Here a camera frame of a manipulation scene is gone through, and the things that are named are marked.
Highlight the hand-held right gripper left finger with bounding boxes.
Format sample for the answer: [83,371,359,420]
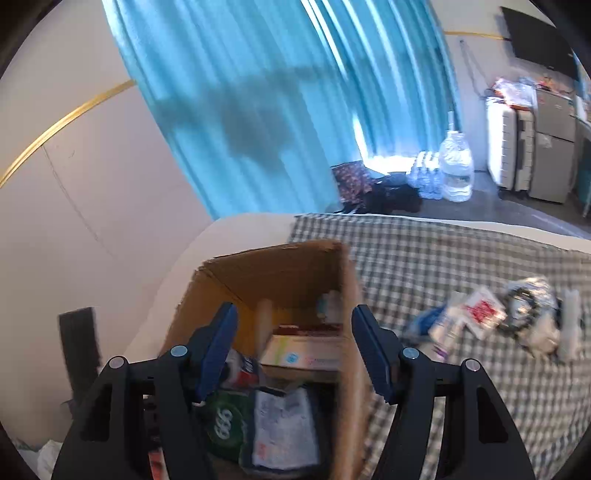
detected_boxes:
[51,302,241,480]

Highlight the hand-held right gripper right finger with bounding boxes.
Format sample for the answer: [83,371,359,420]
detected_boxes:
[351,305,539,480]

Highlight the grey blue pouch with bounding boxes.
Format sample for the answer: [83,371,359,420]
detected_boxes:
[404,307,444,340]

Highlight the white spray bottle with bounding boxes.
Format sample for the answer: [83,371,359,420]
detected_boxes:
[316,288,345,324]

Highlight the small brown white box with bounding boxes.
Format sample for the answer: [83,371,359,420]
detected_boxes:
[259,323,345,372]

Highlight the green medicine box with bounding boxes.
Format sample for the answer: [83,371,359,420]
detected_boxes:
[203,390,259,467]

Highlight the blue white wipes packet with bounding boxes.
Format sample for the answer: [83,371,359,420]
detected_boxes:
[240,385,324,472]

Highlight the brown cardboard box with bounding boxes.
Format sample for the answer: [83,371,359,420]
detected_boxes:
[159,240,375,480]

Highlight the red white sachet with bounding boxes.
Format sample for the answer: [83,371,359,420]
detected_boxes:
[455,286,506,341]

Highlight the white gauze bundle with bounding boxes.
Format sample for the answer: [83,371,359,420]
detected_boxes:
[524,323,561,356]

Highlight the white ointment tube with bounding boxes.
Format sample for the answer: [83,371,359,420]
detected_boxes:
[556,287,583,363]

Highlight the grey white checked blanket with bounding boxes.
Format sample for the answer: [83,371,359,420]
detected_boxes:
[286,213,591,480]

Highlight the black upright panel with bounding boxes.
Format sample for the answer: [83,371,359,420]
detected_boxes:
[58,307,102,398]

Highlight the black bag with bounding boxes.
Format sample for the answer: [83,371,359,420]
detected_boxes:
[344,173,423,215]

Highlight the patterned dark bag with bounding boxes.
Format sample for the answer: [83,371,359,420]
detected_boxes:
[331,159,375,204]

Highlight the pack of small water bottles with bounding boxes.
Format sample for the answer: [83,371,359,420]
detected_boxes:
[406,150,444,200]

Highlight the large clear water bottle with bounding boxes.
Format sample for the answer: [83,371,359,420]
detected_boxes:
[438,129,475,203]

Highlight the white cloth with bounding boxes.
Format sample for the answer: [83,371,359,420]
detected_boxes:
[14,438,65,480]

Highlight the blue curtain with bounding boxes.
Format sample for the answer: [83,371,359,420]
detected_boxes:
[102,0,465,220]

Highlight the white suitcase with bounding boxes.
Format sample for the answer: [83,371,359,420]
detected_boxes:
[486,99,520,189]

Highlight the grey mini fridge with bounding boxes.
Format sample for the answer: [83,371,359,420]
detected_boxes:
[529,88,578,204]

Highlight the red white plastic bags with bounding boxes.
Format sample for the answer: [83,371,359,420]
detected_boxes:
[492,78,539,109]

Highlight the black television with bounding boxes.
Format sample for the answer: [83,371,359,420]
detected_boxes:
[501,6,580,79]

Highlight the black cable in plastic bag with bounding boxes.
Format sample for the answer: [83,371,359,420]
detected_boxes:
[501,276,559,342]

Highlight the hanging black cable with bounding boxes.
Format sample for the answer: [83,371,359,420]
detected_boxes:
[459,39,490,97]

